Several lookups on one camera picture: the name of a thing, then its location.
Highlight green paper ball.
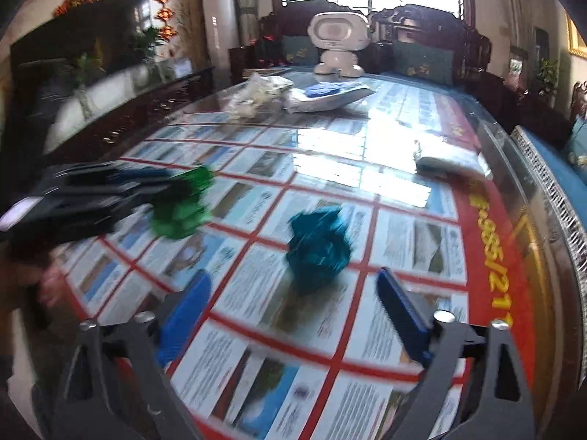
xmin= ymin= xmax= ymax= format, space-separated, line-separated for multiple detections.
xmin=150 ymin=165 xmax=214 ymax=241

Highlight teal paper ball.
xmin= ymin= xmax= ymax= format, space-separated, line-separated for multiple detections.
xmin=285 ymin=206 xmax=351 ymax=296

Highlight person left hand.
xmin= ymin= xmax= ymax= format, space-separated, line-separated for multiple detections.
xmin=32 ymin=260 xmax=67 ymax=308

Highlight dark wooden tv cabinet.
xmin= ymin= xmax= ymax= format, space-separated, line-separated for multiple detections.
xmin=44 ymin=67 xmax=214 ymax=166

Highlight black television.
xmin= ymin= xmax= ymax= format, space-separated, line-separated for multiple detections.
xmin=9 ymin=0 xmax=151 ymax=108

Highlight red paper lantern decorations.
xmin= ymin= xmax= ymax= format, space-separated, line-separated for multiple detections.
xmin=154 ymin=0 xmax=178 ymax=43

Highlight clear bag of white items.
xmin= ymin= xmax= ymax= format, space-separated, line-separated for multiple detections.
xmin=223 ymin=74 xmax=295 ymax=119

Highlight white standing air conditioner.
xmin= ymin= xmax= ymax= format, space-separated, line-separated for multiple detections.
xmin=202 ymin=0 xmax=240 ymax=70

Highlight white tray with blue cloth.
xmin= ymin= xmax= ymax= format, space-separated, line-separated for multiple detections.
xmin=282 ymin=81 xmax=375 ymax=113

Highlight white toy robot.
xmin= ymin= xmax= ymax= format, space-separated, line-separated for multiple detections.
xmin=307 ymin=12 xmax=371 ymax=77

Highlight far wooden armchair set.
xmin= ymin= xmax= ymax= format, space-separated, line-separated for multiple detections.
xmin=229 ymin=0 xmax=492 ymax=85

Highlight potted green plant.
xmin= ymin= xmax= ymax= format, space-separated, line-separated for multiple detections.
xmin=534 ymin=59 xmax=559 ymax=100

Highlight gold framed painting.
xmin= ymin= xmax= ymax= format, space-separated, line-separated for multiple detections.
xmin=566 ymin=14 xmax=587 ymax=60

